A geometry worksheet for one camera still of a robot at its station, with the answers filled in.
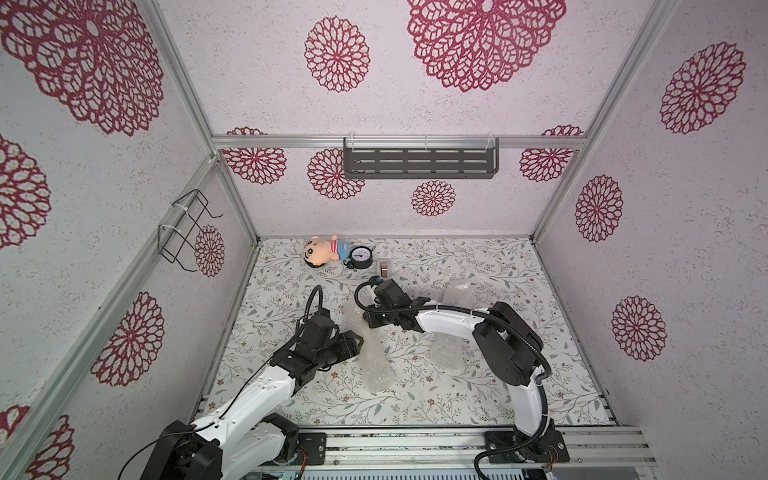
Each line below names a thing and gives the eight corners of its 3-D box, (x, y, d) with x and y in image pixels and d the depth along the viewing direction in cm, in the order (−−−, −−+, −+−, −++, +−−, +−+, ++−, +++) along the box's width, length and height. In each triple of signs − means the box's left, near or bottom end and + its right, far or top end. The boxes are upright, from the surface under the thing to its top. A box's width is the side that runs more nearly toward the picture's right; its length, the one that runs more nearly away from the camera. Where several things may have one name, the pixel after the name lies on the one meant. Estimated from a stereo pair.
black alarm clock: (344, 268, 114) (343, 262, 111) (345, 252, 119) (345, 246, 116) (372, 268, 114) (372, 262, 111) (372, 252, 119) (372, 246, 116)
